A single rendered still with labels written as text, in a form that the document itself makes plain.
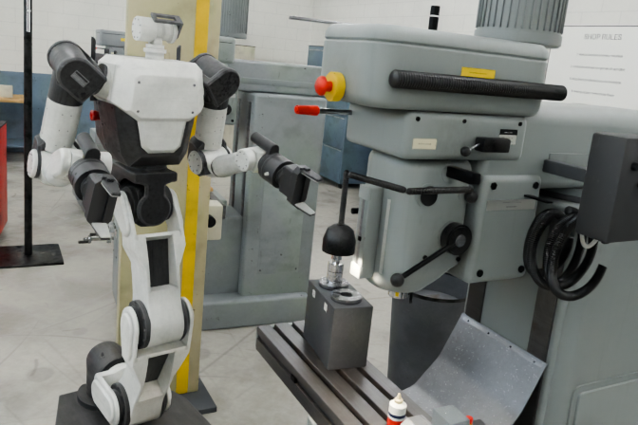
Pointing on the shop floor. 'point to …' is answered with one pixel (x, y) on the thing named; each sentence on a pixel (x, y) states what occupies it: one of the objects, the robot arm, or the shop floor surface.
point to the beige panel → (190, 380)
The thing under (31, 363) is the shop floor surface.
